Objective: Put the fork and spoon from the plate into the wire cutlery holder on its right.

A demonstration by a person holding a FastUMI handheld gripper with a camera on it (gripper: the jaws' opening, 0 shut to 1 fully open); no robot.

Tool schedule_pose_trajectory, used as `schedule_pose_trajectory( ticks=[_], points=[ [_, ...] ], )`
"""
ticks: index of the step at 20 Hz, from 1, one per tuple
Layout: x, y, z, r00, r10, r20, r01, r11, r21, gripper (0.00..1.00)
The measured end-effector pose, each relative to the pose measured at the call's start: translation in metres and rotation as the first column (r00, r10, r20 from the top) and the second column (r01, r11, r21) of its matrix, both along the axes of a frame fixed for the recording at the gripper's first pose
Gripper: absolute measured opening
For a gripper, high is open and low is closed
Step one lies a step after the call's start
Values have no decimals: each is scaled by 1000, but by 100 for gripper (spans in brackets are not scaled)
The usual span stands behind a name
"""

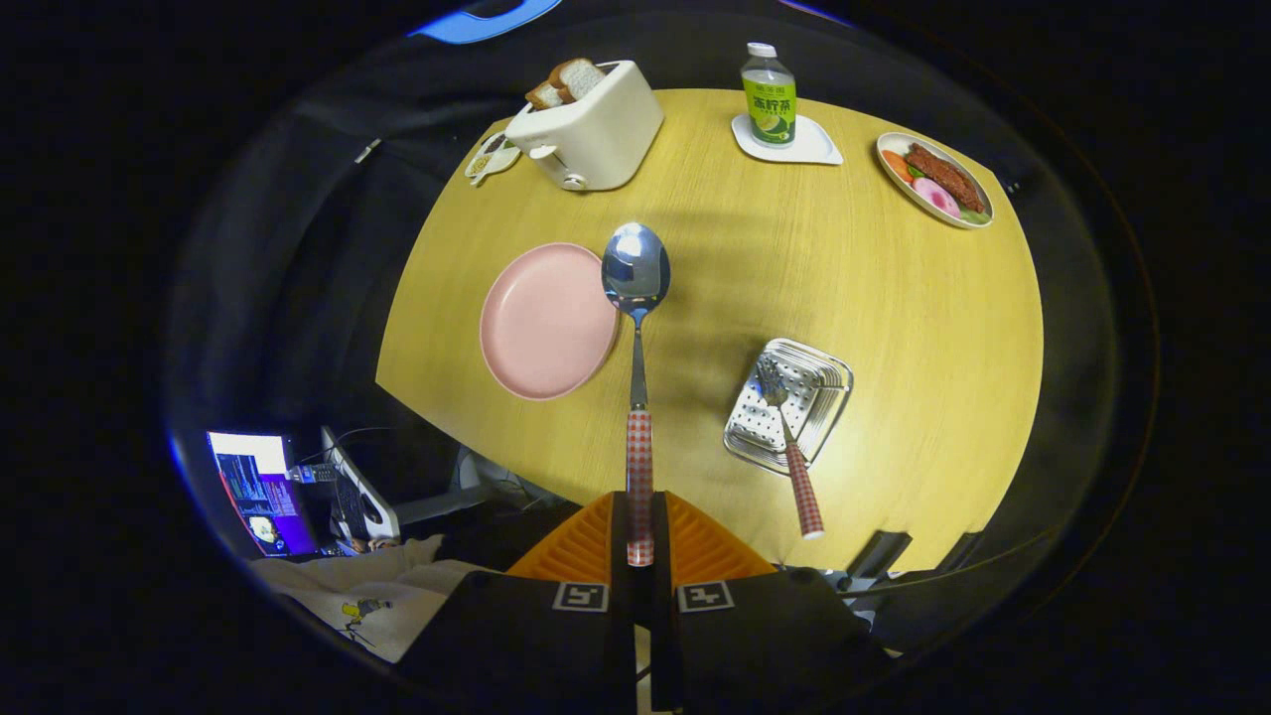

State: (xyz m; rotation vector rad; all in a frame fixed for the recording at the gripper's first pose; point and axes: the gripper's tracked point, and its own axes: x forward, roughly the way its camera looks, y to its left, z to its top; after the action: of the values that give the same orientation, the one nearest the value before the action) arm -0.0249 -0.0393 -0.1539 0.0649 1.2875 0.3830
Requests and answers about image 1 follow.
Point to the open laptop with lit screen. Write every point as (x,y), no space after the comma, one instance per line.
(263,492)

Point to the white coaster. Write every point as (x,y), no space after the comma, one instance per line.
(814,149)

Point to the person's white printed shirt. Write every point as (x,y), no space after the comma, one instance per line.
(397,596)

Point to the white divided condiment dish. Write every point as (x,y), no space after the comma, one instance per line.
(492,159)

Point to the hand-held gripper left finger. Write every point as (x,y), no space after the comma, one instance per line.
(516,655)

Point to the white plate of food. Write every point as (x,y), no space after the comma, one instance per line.
(899,204)

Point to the cream white toaster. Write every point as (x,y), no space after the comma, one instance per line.
(606,134)

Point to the green label drink bottle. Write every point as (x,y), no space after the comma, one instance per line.
(770,104)

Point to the black chair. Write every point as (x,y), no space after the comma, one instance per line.
(879,553)

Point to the brown meat slice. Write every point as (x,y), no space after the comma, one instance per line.
(943,177)

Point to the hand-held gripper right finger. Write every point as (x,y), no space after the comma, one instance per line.
(775,655)

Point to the bread slice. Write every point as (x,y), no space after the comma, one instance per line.
(544,96)
(581,77)

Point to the orange carrot slice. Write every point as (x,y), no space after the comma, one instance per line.
(897,166)

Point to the pink round plate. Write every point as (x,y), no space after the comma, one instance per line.
(546,323)

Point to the pink radish slice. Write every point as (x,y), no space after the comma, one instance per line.
(935,199)

